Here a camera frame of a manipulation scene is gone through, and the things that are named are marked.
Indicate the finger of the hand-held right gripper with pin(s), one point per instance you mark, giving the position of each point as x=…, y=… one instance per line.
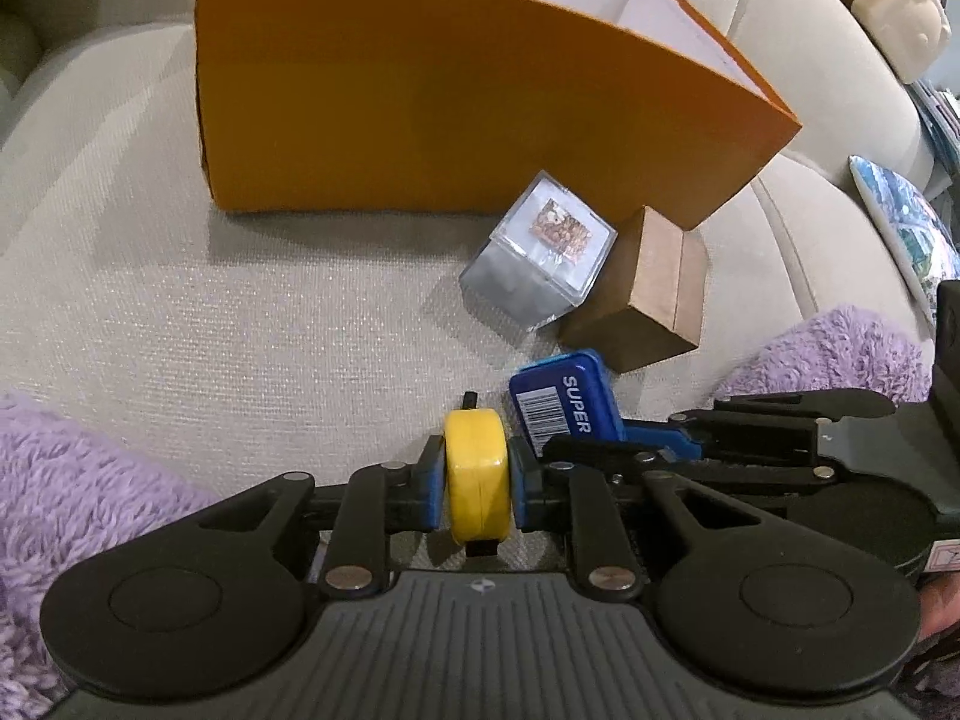
x=664, y=441
x=600, y=451

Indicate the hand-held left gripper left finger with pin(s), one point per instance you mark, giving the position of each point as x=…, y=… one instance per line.
x=431, y=491

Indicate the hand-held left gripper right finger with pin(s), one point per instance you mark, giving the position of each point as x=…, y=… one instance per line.
x=523, y=491

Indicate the yellow tape measure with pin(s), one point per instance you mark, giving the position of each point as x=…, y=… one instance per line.
x=474, y=480

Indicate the small blue box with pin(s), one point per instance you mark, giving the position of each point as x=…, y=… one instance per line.
x=562, y=405

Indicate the orange cardboard box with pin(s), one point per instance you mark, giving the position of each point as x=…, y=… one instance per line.
x=450, y=112

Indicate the small brown cardboard box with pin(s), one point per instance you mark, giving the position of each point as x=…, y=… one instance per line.
x=645, y=300

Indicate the clear plastic box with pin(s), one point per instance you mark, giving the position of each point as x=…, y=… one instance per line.
x=540, y=247

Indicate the beige sofa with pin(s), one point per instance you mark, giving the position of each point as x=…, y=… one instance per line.
x=225, y=300

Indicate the patterned pillow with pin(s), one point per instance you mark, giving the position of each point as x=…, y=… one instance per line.
x=907, y=225

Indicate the purple fuzzy blanket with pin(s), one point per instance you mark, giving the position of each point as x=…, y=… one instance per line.
x=67, y=517

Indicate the stack of magazines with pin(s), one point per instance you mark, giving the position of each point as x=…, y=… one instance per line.
x=937, y=127

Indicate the white handbag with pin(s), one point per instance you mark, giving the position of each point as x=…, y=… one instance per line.
x=900, y=11

